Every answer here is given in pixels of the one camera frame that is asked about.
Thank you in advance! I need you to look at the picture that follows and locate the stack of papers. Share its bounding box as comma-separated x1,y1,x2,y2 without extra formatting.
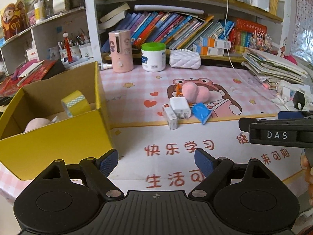
242,48,309,88

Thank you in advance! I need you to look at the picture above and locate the white red small box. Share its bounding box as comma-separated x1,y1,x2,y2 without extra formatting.
26,48,40,61

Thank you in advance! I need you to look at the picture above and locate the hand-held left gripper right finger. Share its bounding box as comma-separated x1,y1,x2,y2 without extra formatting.
188,148,282,199

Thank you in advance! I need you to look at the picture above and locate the thick paperback book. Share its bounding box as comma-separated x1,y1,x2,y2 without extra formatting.
100,3,130,23

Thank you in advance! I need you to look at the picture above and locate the red book set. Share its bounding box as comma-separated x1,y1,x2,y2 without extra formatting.
230,18,267,54

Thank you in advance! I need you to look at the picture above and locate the row of leaning books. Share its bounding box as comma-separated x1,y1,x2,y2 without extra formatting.
100,11,235,52

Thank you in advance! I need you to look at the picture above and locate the white quilted pouch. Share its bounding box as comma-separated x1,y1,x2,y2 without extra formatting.
169,49,201,68

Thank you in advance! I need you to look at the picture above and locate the white bookshelf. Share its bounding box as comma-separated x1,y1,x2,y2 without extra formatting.
84,0,292,64

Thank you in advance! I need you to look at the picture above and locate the yellow cardboard box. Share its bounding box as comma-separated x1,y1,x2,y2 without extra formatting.
0,61,113,181

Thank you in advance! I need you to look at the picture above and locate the pile of red envelopes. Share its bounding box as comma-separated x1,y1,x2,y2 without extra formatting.
0,60,58,96

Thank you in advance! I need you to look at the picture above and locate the gold tape roll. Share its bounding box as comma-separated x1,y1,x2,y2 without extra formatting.
61,90,91,118

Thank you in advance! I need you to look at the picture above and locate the white storage bin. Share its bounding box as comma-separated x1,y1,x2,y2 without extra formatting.
251,0,271,12

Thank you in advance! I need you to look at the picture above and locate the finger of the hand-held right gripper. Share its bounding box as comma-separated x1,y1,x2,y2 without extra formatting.
278,111,313,119
239,117,313,131

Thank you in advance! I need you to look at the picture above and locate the small white red carton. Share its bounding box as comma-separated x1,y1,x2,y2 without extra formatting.
162,104,178,130

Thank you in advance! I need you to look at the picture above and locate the white hanging cable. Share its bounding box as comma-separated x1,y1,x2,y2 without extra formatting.
226,0,269,89

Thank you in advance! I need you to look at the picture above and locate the fortune god gift bag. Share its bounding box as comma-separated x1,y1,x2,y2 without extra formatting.
0,1,28,41

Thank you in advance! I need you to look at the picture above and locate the black charger plug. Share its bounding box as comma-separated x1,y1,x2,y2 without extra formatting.
293,90,312,110

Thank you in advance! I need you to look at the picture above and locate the colourful spiky ornament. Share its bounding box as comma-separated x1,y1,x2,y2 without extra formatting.
249,32,273,53

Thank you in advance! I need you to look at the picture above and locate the pink checked printed tablecloth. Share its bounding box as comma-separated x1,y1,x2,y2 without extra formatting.
0,64,313,216

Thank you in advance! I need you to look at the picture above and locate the white can green lid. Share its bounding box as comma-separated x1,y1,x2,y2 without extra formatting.
141,42,167,72

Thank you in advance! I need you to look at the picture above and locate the pink humidifier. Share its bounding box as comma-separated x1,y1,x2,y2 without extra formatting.
108,29,134,73

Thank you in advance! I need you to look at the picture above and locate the white pen cup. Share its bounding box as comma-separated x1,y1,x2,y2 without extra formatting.
59,48,71,63
79,43,92,59

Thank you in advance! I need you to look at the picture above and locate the blue plastic packet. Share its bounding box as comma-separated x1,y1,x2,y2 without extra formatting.
191,102,212,125

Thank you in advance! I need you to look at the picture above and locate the white low shelf unit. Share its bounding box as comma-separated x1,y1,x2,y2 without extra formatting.
0,7,91,76

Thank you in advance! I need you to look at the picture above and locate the white charger block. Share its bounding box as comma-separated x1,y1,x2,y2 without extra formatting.
169,97,192,119

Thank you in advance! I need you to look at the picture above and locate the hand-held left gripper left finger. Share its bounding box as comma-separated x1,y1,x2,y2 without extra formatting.
33,149,126,201

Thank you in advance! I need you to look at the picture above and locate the white power strip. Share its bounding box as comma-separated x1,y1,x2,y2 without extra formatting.
276,80,311,99

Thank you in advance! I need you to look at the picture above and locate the pink plush ball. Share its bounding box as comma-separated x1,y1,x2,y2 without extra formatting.
180,82,211,103

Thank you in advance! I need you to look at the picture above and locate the pink plush pig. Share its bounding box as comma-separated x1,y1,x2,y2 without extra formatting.
24,117,59,133

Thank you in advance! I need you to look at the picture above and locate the orange white carton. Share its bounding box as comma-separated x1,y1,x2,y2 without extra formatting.
192,44,225,57
199,37,232,50

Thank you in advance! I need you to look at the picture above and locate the reindeer sticker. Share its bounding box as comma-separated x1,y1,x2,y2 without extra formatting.
277,37,288,57

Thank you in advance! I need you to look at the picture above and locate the white rolled paper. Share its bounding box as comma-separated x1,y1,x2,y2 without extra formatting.
134,4,204,15

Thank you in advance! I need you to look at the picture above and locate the alphabet wall poster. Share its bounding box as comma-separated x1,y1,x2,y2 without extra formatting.
290,0,313,61

